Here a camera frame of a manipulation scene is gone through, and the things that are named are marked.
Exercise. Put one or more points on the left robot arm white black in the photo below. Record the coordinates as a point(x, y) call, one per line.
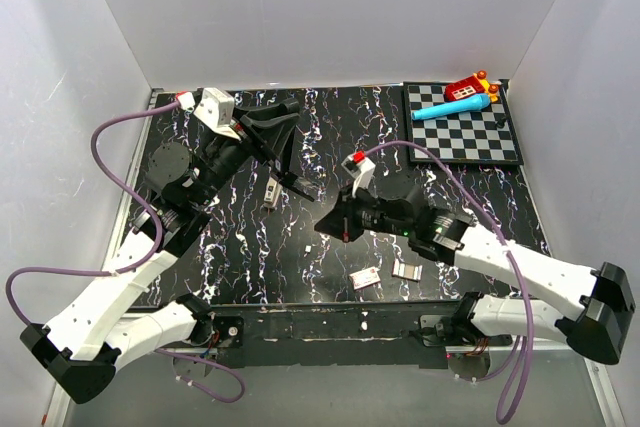
point(90, 341)

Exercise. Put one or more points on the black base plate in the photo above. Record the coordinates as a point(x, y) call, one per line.
point(327, 334)

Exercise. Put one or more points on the red white staple box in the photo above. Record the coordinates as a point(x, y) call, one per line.
point(365, 278)

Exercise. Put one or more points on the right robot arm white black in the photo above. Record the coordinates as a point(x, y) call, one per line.
point(588, 309)

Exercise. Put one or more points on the black stapler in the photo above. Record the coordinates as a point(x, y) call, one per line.
point(295, 184)

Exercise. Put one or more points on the checkered chess board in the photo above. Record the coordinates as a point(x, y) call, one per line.
point(486, 137)

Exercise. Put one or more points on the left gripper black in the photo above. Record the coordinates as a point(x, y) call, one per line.
point(257, 116)

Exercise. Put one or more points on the red toy block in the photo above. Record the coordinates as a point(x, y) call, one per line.
point(477, 83)

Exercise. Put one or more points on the blue toy marker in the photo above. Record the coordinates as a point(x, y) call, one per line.
point(473, 103)

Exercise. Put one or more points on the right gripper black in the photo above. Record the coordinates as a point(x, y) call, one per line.
point(340, 221)

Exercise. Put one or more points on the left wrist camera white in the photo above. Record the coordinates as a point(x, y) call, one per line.
point(215, 111)

